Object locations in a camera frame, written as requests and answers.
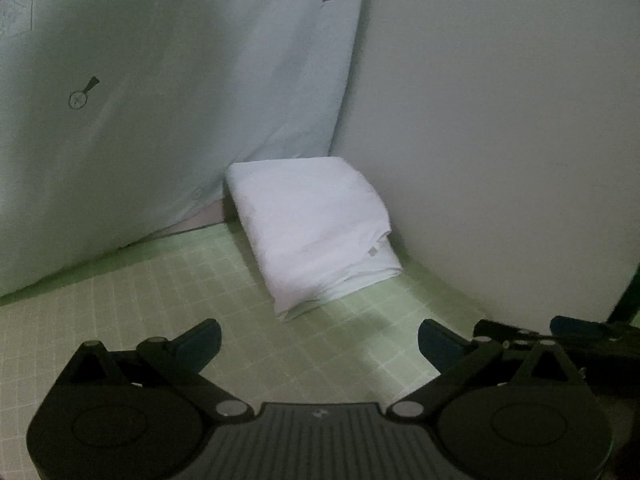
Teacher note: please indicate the green grid cutting mat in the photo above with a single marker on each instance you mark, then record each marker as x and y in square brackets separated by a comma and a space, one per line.
[358, 348]

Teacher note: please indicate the light blue carrot-print sheet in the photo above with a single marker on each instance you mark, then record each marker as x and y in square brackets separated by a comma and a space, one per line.
[120, 117]

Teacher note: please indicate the white garment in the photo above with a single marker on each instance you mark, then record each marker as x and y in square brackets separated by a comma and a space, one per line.
[317, 229]

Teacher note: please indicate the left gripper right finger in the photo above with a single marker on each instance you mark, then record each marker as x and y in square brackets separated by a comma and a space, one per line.
[497, 356]

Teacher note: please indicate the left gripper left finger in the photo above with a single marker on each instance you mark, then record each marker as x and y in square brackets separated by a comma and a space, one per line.
[169, 369]

